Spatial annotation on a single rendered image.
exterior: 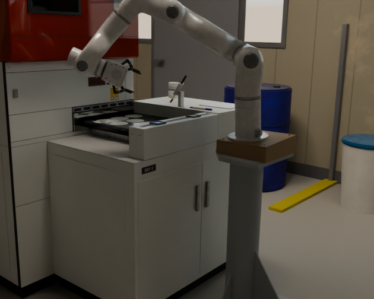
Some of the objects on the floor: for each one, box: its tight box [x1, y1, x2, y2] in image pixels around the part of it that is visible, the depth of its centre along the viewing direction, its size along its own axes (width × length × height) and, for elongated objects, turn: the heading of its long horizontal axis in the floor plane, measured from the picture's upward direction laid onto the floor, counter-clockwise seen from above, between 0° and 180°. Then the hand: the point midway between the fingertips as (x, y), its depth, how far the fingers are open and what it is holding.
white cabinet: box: [47, 142, 230, 299], centre depth 269 cm, size 64×96×82 cm, turn 137°
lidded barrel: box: [341, 134, 374, 215], centre depth 388 cm, size 46×46×56 cm
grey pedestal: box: [215, 150, 294, 299], centre depth 230 cm, size 51×44×82 cm
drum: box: [224, 83, 292, 192], centre depth 442 cm, size 61×61×92 cm
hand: (135, 82), depth 221 cm, fingers open, 8 cm apart
